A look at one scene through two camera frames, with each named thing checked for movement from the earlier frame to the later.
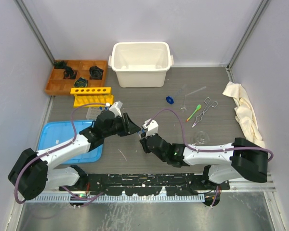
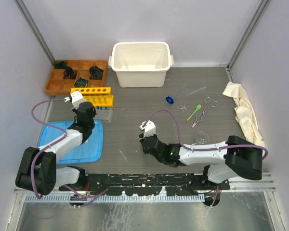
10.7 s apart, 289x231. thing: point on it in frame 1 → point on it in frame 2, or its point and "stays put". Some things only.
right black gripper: x=143 y=140 stays put
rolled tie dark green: x=59 y=64 stays put
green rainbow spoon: x=198 y=107 stays put
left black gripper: x=131 y=127 → x=74 y=110
